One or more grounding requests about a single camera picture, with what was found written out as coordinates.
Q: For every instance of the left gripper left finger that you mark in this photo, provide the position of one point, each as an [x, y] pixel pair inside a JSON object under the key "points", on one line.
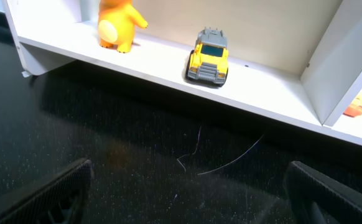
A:
{"points": [[38, 199]]}

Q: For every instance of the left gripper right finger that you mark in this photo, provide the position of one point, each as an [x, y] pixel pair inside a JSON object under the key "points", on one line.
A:
{"points": [[333, 199]]}

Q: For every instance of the grey and yellow toy truck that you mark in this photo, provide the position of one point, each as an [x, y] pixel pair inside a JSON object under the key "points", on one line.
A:
{"points": [[209, 59]]}

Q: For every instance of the yellow rubber duck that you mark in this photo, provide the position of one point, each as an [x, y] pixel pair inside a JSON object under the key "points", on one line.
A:
{"points": [[118, 25]]}

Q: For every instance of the yellow plush duck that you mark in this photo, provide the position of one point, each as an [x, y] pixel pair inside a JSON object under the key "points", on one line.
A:
{"points": [[355, 110]]}

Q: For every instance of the white shelf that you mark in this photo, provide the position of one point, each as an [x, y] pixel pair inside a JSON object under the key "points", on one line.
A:
{"points": [[262, 90]]}

